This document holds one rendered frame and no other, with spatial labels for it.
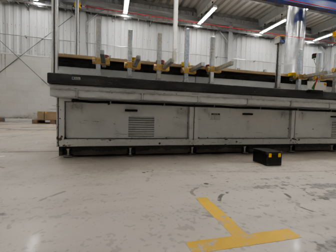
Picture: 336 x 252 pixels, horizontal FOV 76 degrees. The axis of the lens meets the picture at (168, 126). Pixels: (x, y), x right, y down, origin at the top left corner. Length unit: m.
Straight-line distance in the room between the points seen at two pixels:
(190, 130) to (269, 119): 0.99
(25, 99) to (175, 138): 7.85
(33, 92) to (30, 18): 2.66
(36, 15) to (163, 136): 8.47
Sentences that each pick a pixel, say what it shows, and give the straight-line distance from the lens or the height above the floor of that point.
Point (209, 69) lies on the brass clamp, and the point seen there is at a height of 0.83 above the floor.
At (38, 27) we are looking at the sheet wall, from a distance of 9.85.
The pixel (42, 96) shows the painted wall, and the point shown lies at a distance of 9.34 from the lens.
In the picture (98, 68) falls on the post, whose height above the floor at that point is 0.76.
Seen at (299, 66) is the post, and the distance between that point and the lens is 2.68.
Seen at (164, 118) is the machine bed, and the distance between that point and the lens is 2.14.
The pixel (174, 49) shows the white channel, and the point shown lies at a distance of 3.04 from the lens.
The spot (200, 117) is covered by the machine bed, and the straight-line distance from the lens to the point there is 2.27.
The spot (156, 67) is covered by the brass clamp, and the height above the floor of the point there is 0.81.
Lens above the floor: 0.41
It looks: 3 degrees down
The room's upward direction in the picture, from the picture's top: 2 degrees clockwise
